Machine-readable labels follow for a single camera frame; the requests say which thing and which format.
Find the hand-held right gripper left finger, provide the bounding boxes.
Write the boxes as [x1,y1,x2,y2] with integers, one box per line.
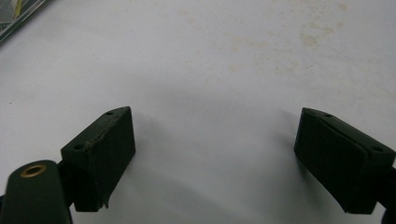
[59,105,136,213]

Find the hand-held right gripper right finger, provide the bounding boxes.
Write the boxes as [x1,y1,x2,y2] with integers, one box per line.
[293,106,396,216]

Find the metal-framed panel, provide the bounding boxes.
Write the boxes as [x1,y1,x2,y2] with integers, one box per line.
[0,0,52,45]

